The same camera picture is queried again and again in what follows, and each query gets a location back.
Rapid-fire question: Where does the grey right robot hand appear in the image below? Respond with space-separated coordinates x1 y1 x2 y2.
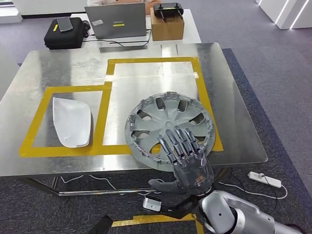
148 126 215 196

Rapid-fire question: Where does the grey plastic wheel hubcap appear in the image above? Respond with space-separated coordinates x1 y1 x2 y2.
124 92 216 173

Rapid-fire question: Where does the metal top workbench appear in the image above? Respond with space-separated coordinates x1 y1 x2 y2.
0 42 268 197

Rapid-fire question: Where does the yellow tape on workbench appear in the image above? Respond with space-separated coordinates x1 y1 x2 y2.
19 57 224 158

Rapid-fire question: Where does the white plastic panel part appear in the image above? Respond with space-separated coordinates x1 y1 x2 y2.
52 97 92 149

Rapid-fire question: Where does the yellow floor tape strip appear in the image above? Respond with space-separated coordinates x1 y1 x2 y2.
112 213 205 234

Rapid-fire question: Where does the white power strip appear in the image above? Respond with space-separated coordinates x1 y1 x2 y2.
248 171 282 189

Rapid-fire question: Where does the brown cardboard box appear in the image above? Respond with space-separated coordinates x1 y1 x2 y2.
150 7 185 41

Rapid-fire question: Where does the black remote controller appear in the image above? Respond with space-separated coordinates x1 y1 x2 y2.
153 2 184 21

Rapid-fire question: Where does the grey laptop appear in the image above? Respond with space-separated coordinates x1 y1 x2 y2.
85 2 147 40

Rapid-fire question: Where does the white block with light strip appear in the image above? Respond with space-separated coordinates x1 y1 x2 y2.
0 5 23 24
255 0 312 30

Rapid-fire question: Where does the black hard carrying case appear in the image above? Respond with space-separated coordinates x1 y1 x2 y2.
44 17 85 50

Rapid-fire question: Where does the smartphone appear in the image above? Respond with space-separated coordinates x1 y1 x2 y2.
57 17 73 33

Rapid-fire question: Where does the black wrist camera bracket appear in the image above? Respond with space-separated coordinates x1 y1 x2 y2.
159 194 202 220

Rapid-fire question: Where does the white cable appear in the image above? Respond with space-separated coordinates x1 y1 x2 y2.
218 180 288 200
60 174 162 196

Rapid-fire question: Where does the black cable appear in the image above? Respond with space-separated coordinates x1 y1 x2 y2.
83 29 152 47
262 174 279 215

